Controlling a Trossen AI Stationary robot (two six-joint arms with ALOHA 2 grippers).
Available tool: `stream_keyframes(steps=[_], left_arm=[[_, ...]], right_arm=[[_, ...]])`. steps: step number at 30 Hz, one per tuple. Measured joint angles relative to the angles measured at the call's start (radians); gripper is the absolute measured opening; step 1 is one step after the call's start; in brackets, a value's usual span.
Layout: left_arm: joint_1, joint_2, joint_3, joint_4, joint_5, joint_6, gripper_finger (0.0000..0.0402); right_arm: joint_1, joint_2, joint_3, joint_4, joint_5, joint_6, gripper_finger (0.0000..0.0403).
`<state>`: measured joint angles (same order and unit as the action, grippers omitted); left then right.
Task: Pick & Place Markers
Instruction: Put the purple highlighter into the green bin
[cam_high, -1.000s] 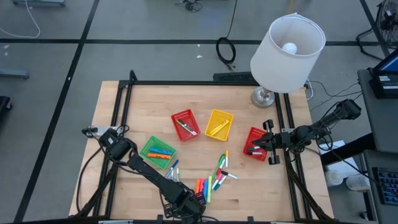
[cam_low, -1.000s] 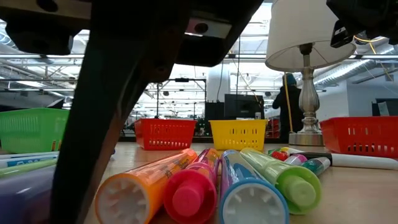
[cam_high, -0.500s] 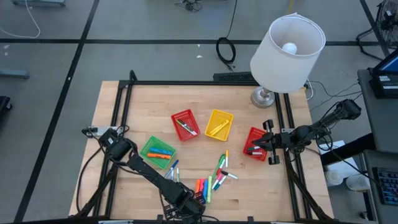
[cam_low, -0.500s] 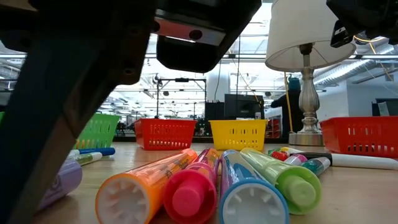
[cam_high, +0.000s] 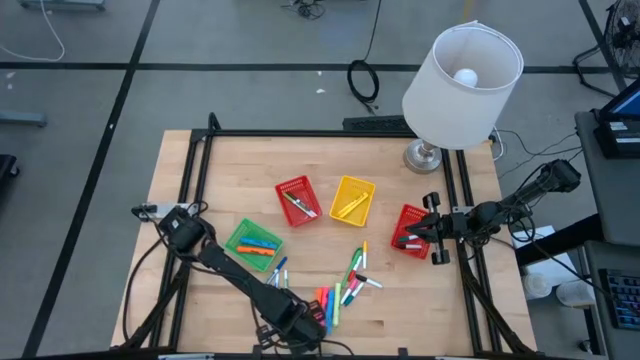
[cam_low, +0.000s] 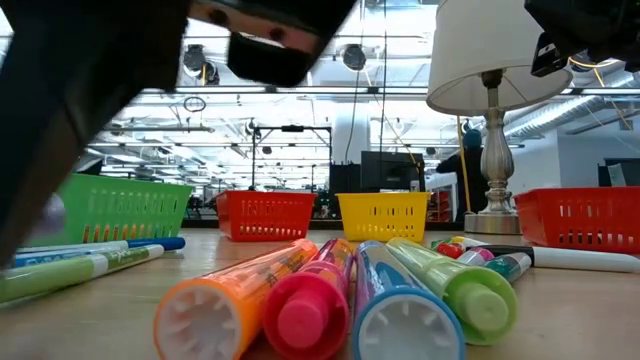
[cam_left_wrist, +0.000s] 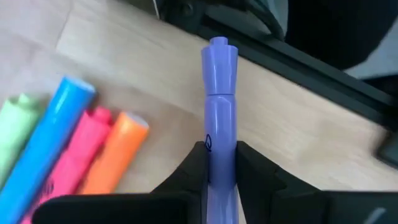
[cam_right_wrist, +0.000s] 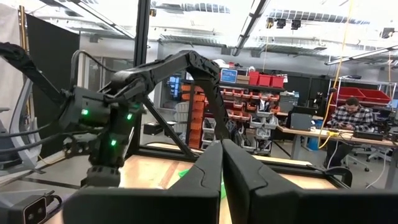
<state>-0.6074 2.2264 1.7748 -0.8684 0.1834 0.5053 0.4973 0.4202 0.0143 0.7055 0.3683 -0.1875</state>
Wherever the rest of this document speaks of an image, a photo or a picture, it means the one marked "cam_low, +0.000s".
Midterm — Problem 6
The light green fat highlighter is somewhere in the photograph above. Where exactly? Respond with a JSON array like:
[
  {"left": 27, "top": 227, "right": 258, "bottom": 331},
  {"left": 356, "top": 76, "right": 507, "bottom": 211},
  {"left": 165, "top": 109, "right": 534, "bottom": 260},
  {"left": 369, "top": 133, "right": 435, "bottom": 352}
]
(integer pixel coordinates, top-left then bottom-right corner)
[{"left": 385, "top": 237, "right": 520, "bottom": 347}]

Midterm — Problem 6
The black-cap Sharpie marker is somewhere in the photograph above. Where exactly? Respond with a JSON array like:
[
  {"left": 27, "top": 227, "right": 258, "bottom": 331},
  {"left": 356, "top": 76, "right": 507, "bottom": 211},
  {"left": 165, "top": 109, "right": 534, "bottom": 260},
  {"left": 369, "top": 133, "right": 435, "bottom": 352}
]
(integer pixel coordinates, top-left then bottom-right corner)
[{"left": 469, "top": 243, "right": 640, "bottom": 275}]

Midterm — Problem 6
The black cabinet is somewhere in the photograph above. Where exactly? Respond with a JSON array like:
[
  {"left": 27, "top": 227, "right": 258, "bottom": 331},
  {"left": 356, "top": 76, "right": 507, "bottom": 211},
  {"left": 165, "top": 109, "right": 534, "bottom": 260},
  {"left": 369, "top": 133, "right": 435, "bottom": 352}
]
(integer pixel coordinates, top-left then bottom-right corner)
[{"left": 327, "top": 163, "right": 362, "bottom": 219}]

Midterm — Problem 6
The teal-cap Sharpie marker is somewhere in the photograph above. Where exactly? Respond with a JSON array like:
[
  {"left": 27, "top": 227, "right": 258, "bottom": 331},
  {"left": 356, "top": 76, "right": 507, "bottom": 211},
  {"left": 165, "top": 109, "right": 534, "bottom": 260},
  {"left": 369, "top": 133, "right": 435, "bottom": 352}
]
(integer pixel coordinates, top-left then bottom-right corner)
[{"left": 483, "top": 251, "right": 533, "bottom": 285}]

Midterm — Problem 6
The blue fat highlighter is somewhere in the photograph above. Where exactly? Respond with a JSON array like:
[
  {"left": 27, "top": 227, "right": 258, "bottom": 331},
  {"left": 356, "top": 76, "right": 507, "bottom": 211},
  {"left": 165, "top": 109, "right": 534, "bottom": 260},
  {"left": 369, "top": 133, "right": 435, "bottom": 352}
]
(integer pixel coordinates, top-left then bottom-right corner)
[{"left": 351, "top": 240, "right": 467, "bottom": 360}]

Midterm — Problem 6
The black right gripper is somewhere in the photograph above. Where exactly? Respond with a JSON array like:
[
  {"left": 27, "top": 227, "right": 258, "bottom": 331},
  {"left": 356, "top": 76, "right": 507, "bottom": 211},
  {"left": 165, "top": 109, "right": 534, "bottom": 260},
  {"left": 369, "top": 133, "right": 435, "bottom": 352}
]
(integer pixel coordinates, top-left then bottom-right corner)
[{"left": 523, "top": 0, "right": 640, "bottom": 77}]

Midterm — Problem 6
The table lamp white shade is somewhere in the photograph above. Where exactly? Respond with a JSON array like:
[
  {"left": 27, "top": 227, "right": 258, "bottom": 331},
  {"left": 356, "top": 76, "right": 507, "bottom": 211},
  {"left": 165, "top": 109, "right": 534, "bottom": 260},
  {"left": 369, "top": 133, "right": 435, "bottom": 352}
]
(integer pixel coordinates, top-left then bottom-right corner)
[{"left": 425, "top": 0, "right": 575, "bottom": 236}]

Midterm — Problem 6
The dark wall screen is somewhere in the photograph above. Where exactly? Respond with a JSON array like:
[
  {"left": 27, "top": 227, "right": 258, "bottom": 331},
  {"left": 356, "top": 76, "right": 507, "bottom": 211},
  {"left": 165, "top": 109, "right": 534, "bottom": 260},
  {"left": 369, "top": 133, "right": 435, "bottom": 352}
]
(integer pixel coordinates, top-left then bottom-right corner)
[{"left": 597, "top": 158, "right": 640, "bottom": 189}]

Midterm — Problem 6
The black metal rig frame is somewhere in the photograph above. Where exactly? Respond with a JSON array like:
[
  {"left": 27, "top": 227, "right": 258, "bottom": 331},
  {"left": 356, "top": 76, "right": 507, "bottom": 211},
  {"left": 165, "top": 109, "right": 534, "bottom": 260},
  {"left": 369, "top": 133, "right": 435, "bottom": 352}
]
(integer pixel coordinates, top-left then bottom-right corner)
[{"left": 251, "top": 124, "right": 334, "bottom": 194}]

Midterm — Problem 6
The yellow-cap Sharpie marker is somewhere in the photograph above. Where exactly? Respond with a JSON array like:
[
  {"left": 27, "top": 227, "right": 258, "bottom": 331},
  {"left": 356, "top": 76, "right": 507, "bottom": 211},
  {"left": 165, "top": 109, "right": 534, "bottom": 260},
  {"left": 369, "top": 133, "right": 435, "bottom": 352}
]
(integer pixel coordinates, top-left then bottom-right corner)
[{"left": 449, "top": 235, "right": 491, "bottom": 250}]

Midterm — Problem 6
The light green Expo marker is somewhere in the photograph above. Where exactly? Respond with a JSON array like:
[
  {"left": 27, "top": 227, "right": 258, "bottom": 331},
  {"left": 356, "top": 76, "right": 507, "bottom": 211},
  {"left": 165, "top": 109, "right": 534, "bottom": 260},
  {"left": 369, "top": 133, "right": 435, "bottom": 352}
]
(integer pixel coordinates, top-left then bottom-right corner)
[{"left": 0, "top": 244, "right": 166, "bottom": 305}]

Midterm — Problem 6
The orange fat highlighter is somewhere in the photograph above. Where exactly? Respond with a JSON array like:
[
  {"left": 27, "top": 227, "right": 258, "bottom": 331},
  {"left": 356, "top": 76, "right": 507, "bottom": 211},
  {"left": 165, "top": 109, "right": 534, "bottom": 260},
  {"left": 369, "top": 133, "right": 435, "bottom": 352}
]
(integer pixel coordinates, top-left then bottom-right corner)
[{"left": 152, "top": 238, "right": 320, "bottom": 360}]

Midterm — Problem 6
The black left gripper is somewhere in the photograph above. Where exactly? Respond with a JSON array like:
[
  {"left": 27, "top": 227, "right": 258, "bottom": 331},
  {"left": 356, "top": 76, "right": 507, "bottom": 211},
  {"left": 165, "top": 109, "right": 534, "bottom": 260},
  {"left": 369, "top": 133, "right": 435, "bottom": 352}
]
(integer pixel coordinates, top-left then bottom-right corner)
[{"left": 187, "top": 0, "right": 359, "bottom": 86}]

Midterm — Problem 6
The yellow plastic basket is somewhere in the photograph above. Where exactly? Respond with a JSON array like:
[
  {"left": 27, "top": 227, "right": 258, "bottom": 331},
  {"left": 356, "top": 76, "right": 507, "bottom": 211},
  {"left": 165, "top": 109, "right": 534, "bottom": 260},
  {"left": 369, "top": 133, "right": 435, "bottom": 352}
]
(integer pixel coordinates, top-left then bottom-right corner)
[{"left": 335, "top": 191, "right": 432, "bottom": 245}]

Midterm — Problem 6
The black ceiling cable reel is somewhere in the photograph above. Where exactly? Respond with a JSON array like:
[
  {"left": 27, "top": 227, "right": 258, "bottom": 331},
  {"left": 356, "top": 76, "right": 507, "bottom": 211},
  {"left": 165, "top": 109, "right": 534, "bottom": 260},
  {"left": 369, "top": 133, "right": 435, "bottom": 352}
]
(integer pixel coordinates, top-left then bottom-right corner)
[
  {"left": 341, "top": 43, "right": 369, "bottom": 72},
  {"left": 181, "top": 43, "right": 221, "bottom": 87}
]

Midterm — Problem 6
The silver ventilation duct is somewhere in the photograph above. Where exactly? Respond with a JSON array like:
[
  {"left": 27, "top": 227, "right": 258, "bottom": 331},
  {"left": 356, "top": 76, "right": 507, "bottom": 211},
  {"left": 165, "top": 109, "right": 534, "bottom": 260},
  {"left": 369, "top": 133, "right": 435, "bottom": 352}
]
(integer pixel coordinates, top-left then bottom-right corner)
[{"left": 502, "top": 95, "right": 609, "bottom": 142}]

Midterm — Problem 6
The red plastic basket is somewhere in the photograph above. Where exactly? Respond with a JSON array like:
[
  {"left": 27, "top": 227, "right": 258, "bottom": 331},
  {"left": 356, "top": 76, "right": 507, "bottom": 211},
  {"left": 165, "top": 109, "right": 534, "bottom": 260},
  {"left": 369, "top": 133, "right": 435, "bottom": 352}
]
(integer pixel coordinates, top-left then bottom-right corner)
[
  {"left": 513, "top": 187, "right": 640, "bottom": 256},
  {"left": 215, "top": 190, "right": 317, "bottom": 244}
]

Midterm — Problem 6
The person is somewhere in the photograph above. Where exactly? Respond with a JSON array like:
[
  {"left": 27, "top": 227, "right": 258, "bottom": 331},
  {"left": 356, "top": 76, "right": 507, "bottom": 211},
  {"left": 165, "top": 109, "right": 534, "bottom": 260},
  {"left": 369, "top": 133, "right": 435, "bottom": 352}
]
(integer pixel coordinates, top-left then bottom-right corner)
[{"left": 433, "top": 128, "right": 490, "bottom": 224}]

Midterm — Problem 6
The yellow cable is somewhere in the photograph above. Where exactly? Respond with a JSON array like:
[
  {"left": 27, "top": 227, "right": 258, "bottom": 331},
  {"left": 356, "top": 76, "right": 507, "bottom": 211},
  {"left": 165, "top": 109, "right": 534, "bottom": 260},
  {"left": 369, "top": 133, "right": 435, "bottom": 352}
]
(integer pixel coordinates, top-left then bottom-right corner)
[{"left": 454, "top": 115, "right": 475, "bottom": 215}]

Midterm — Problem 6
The red-cap Sharpie marker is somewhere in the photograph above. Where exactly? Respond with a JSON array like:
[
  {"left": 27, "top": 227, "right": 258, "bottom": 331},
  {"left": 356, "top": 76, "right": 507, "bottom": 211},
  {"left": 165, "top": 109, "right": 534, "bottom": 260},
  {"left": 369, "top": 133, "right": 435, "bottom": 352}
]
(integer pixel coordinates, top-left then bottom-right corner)
[{"left": 433, "top": 242, "right": 466, "bottom": 260}]

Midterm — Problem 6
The green plastic basket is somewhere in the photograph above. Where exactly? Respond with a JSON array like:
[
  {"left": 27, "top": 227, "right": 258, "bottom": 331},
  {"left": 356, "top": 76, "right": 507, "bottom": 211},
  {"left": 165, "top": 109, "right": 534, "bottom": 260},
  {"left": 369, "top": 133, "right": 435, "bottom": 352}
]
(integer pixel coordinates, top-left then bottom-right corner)
[{"left": 27, "top": 172, "right": 194, "bottom": 246}]

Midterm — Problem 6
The red storage shelf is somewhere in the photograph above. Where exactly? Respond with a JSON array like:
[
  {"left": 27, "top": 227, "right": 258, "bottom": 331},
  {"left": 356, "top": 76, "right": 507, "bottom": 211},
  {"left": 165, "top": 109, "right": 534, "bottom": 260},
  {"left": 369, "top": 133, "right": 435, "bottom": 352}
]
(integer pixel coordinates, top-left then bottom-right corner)
[{"left": 427, "top": 188, "right": 454, "bottom": 224}]

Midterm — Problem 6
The pink fat highlighter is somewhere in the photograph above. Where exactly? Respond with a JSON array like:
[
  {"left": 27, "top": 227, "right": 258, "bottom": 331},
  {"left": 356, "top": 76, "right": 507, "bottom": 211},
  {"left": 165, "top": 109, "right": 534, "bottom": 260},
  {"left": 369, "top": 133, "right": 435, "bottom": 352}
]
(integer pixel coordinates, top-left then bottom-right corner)
[{"left": 262, "top": 238, "right": 355, "bottom": 360}]

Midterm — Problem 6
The black monitor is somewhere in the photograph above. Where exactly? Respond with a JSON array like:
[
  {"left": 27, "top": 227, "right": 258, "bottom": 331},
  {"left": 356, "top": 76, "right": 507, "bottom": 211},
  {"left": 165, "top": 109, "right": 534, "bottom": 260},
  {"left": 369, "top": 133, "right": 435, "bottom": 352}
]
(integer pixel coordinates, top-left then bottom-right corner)
[{"left": 359, "top": 150, "right": 426, "bottom": 194}]

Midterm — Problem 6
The dark blue Expo marker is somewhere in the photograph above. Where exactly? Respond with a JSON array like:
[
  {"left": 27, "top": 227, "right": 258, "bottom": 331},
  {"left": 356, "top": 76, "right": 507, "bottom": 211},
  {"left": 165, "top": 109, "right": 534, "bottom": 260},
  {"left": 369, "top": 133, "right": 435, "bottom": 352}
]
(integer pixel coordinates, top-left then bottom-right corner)
[{"left": 14, "top": 236, "right": 187, "bottom": 259}]

